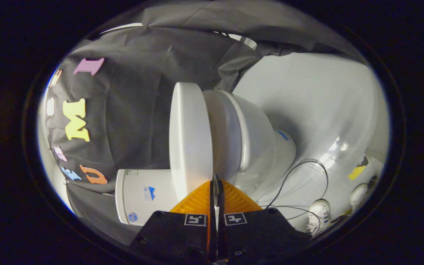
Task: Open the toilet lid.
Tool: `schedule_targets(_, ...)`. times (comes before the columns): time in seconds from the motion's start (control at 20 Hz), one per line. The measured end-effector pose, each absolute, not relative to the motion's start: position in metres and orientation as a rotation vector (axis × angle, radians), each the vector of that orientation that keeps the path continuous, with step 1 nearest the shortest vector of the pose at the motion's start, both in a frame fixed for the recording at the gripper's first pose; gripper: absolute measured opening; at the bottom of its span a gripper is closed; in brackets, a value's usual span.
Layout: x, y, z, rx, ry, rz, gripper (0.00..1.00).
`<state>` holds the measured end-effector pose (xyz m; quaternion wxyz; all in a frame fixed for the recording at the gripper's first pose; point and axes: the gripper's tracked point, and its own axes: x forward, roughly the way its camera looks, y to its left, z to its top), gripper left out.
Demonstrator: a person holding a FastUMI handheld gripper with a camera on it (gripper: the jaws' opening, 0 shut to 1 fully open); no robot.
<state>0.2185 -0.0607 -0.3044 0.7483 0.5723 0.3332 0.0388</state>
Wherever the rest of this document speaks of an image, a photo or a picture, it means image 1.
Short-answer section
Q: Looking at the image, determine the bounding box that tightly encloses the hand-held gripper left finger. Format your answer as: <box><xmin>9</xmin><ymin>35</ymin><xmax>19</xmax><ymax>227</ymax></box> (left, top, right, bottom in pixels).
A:
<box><xmin>129</xmin><ymin>180</ymin><xmax>218</xmax><ymax>264</ymax></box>

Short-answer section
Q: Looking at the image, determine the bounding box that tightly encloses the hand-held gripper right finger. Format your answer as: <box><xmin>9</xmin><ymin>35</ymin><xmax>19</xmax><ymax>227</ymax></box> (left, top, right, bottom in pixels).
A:
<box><xmin>218</xmin><ymin>179</ymin><xmax>312</xmax><ymax>264</ymax></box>

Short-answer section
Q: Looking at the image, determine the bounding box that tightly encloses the white toilet lid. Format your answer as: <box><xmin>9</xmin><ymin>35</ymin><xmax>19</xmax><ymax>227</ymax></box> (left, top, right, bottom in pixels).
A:
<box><xmin>169</xmin><ymin>82</ymin><xmax>224</xmax><ymax>218</ymax></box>

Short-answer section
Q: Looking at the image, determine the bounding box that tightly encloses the white toilet tank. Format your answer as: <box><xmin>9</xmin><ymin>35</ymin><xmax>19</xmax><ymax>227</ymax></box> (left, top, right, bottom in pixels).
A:
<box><xmin>123</xmin><ymin>169</ymin><xmax>180</xmax><ymax>226</ymax></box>

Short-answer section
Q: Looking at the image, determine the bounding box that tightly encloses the white toilet bowl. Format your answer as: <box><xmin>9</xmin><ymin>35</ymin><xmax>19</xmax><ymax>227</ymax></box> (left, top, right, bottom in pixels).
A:
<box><xmin>203</xmin><ymin>89</ymin><xmax>297</xmax><ymax>202</ymax></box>

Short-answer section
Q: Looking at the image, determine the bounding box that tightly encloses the white sneaker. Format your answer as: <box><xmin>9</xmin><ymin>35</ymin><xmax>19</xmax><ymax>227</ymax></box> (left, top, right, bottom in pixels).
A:
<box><xmin>350</xmin><ymin>183</ymin><xmax>369</xmax><ymax>207</ymax></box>
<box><xmin>307</xmin><ymin>200</ymin><xmax>331</xmax><ymax>237</ymax></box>

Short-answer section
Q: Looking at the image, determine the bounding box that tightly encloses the yellow floor tape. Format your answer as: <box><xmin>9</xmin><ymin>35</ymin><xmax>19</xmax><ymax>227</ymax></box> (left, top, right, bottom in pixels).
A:
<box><xmin>348</xmin><ymin>165</ymin><xmax>367</xmax><ymax>180</ymax></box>

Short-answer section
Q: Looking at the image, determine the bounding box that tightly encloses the black backdrop cloth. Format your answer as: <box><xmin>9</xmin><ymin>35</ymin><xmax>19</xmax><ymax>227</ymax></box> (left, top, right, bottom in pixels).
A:
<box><xmin>45</xmin><ymin>0</ymin><xmax>367</xmax><ymax>245</ymax></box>

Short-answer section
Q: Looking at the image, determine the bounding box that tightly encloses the thin black cable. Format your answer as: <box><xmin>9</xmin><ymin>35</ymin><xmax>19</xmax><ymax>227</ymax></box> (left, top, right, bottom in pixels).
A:
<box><xmin>259</xmin><ymin>159</ymin><xmax>329</xmax><ymax>222</ymax></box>

